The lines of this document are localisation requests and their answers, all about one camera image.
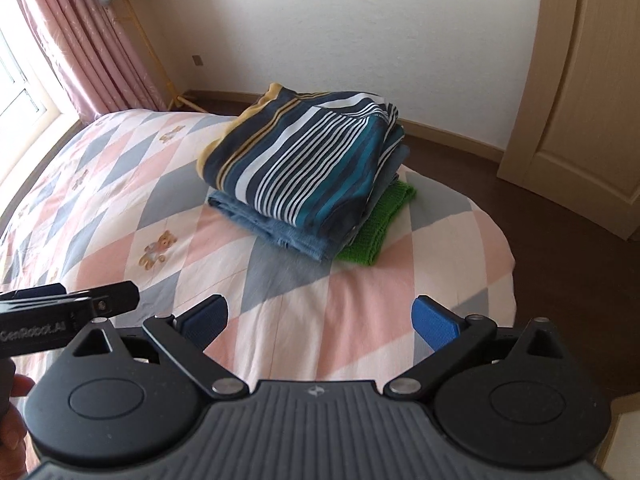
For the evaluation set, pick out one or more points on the green towel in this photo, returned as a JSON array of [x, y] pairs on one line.
[[368, 243]]

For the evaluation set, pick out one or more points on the yellow clothes rack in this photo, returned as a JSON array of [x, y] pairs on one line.
[[178, 99]]

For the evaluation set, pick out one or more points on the person's left hand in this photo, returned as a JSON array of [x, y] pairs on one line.
[[13, 445]]

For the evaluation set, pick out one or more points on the wooden door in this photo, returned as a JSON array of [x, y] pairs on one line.
[[575, 140]]

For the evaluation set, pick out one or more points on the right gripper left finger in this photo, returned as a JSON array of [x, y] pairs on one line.
[[183, 339]]

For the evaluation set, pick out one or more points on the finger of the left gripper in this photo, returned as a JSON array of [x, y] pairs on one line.
[[41, 291], [110, 300]]

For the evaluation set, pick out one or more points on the pink grey checkered bedspread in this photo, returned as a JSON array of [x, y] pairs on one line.
[[122, 201]]

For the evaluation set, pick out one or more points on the blue folded jeans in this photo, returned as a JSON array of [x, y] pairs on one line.
[[325, 226]]

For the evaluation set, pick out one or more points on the pink curtain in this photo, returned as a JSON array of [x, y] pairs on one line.
[[92, 57]]

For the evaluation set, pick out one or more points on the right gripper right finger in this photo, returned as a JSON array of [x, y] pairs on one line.
[[457, 343]]

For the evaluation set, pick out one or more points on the navy teal striped sweater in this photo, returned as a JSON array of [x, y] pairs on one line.
[[279, 151]]

